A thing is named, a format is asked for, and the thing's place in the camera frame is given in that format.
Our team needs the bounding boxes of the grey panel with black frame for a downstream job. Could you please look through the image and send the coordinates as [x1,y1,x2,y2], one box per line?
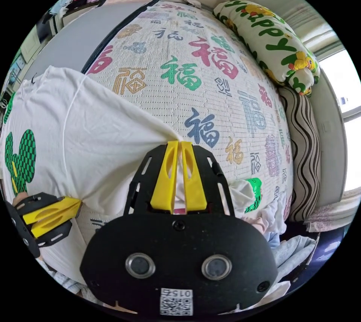
[22,0,162,80]

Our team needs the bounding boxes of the pile of clothes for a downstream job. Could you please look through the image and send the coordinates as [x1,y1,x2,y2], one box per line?
[230,177,319,280]

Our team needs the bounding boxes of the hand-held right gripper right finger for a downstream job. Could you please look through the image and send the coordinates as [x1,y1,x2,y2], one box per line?
[181,141,207,214]

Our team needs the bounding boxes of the person's left hand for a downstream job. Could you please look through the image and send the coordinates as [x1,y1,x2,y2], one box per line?
[12,192,29,206]

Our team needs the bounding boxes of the cushion with wavy brown stripes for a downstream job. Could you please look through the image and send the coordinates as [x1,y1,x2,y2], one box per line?
[278,86,322,224]

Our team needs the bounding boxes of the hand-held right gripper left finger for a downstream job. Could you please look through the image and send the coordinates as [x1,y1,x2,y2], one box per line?
[150,141,179,214]

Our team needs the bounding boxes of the window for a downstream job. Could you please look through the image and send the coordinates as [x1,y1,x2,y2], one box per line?
[319,48,361,196]

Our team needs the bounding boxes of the white long sleeve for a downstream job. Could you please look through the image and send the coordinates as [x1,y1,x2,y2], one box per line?
[0,65,184,286]

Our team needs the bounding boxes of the folded floral cloth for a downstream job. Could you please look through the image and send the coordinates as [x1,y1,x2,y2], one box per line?
[306,205,349,233]

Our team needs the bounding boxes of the white pillow with duck print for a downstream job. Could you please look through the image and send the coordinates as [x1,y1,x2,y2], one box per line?
[213,0,321,97]

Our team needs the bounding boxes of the bed with printed woven mat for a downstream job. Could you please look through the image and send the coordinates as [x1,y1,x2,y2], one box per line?
[76,0,297,243]

